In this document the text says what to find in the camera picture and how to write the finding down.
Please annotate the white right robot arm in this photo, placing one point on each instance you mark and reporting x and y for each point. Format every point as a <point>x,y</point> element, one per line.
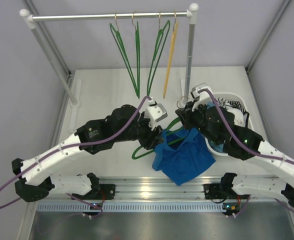
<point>251,147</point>

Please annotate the light blue garment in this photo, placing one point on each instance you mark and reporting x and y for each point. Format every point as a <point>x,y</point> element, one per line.
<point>218,148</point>

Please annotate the metal clothes rack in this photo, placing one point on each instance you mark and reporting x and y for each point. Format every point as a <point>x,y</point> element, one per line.
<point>38,29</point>

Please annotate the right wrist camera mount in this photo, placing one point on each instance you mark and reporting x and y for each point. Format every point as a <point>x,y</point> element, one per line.
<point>200,95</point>

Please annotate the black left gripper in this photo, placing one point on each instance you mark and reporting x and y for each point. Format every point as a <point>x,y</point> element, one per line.
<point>150,139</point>

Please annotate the blue tank top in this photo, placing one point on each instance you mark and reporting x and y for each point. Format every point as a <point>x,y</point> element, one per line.
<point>182,156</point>

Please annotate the perforated cable duct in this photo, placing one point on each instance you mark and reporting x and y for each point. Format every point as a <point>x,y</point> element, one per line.
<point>133,207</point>

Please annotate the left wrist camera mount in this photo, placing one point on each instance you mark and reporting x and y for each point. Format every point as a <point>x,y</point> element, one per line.
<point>155,112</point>

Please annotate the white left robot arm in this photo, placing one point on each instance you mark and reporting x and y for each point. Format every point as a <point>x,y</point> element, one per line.
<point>38,177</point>

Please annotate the white laundry basket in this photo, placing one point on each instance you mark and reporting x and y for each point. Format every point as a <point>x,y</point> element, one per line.
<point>247,118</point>

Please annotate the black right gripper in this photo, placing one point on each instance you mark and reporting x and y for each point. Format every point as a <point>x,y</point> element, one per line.
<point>186,114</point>

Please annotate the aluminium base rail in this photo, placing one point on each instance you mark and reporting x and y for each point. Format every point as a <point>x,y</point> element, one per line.
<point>146,188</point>

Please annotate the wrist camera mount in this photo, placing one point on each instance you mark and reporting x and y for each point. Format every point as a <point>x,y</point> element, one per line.
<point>155,112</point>
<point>200,95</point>

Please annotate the striped black white garment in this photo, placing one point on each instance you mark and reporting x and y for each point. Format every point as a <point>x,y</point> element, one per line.
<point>228,104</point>

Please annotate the yellow hanger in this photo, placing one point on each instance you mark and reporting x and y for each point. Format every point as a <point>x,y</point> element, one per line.
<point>171,53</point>

